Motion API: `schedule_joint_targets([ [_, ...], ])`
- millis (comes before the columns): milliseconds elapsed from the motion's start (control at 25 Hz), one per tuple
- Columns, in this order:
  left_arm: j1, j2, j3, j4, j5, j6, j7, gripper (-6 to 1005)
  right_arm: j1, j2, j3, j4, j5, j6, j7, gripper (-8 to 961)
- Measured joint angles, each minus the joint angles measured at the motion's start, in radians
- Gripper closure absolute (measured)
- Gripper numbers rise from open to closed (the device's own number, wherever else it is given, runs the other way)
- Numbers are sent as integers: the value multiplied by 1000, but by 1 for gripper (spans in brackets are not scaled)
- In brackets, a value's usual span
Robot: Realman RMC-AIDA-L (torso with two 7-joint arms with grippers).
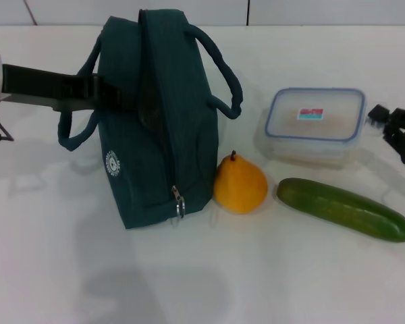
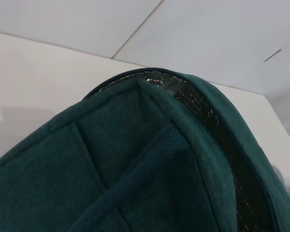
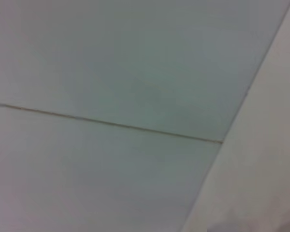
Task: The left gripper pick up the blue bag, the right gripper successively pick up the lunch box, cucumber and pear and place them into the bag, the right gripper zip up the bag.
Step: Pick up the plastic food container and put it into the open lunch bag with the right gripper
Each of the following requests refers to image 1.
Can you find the dark teal insulated bag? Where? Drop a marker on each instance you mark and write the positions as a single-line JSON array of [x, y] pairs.
[[182, 101]]

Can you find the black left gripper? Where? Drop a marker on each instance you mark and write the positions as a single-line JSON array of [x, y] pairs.
[[30, 84]]

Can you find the clear blue-rimmed lunch box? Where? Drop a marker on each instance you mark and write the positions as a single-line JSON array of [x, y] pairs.
[[310, 135]]

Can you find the yellow orange pear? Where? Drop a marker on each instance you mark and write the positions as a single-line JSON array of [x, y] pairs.
[[239, 189]]

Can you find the green cucumber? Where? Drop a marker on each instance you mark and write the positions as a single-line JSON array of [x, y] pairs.
[[344, 209]]

